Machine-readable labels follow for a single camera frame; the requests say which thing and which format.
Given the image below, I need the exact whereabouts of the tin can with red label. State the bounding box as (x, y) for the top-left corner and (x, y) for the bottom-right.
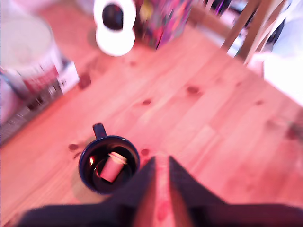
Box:
(0, 16), (63, 100)

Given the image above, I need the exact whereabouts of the small white round camera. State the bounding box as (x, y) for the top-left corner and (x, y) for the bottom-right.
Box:
(93, 0), (137, 57)

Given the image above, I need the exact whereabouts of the black coffee mug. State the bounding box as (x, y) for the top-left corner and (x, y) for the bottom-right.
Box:
(78, 122), (141, 195)

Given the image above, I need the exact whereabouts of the wooden chair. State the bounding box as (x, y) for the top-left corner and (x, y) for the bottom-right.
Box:
(189, 0), (287, 66)

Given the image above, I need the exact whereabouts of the cream coffee capsule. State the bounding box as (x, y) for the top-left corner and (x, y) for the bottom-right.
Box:
(100, 151), (128, 183)

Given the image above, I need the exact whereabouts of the printed cardboard can tray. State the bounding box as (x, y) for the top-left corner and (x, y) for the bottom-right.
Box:
(0, 61), (80, 145)

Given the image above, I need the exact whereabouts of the tin can with heart logo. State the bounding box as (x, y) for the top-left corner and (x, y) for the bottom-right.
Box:
(0, 78), (18, 123)

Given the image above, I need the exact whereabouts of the floral tissue box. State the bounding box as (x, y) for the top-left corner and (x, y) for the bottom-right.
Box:
(134, 0), (192, 50)

